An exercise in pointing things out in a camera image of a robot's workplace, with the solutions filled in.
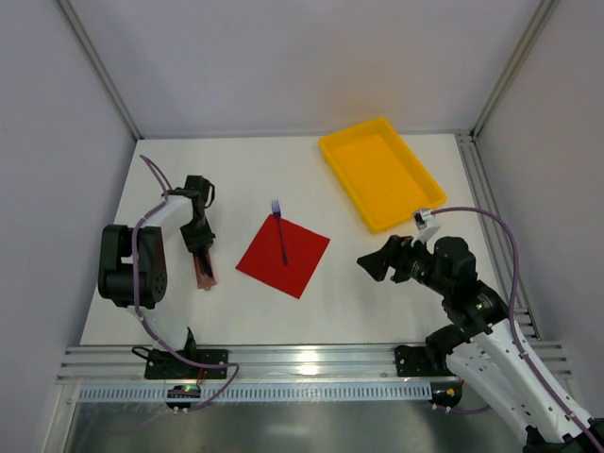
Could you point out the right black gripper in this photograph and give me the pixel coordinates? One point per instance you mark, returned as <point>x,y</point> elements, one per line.
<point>394,263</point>

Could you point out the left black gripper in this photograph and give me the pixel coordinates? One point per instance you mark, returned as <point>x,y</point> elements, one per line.
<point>198,241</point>

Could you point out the purple plastic fork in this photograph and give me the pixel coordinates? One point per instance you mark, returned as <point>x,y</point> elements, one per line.
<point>276,212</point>

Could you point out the dark blue plastic spoon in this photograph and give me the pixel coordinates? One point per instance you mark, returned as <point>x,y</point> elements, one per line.
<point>205,264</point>

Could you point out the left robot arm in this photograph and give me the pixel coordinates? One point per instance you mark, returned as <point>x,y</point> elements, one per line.
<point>132,270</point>

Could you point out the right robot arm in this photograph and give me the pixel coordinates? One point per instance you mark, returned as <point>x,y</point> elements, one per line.
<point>486,349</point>

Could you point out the brown utensil tray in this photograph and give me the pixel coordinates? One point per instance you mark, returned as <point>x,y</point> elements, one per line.
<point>203,282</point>

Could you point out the yellow plastic bin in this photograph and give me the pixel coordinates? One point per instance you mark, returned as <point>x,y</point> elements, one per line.
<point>383,178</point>

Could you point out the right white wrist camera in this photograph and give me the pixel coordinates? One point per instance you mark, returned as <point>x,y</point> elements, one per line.
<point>427,225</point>

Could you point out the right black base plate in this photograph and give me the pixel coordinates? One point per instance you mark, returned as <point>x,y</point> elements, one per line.
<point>420,361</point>

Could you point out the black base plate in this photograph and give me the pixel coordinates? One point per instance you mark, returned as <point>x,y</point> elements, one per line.
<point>161,365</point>
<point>420,361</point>

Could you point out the right side aluminium rail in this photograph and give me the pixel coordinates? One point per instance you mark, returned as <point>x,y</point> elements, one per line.
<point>498,243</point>

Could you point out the aluminium rail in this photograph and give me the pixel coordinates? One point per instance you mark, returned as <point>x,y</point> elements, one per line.
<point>117,363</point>
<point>498,243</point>

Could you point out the slotted cable duct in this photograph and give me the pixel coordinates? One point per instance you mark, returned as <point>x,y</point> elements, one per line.
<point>257,392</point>

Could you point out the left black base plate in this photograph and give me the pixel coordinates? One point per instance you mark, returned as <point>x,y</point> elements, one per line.
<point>161,365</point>

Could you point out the front aluminium rail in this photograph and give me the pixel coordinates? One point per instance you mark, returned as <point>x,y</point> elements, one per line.
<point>117,363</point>

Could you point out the left frame post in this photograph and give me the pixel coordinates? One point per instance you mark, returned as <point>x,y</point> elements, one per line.
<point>83,39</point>

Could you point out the frame post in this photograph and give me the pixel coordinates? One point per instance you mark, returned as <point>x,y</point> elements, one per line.
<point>83,39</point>
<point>528,38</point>

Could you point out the right frame post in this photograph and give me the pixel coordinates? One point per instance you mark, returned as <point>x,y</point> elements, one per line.
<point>528,38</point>

